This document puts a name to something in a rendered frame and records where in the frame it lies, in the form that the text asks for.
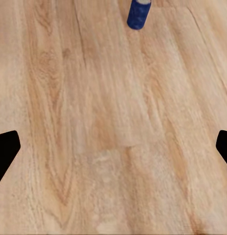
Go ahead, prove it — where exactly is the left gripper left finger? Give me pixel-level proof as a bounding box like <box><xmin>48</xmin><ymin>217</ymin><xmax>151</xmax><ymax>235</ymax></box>
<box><xmin>0</xmin><ymin>130</ymin><xmax>21</xmax><ymax>181</ymax></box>

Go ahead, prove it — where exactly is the can of soda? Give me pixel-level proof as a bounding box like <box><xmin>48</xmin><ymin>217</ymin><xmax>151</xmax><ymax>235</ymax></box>
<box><xmin>127</xmin><ymin>0</ymin><xmax>151</xmax><ymax>30</ymax></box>

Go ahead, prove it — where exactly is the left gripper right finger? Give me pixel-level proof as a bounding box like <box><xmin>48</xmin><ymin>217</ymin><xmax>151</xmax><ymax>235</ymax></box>
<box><xmin>216</xmin><ymin>130</ymin><xmax>227</xmax><ymax>163</ymax></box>

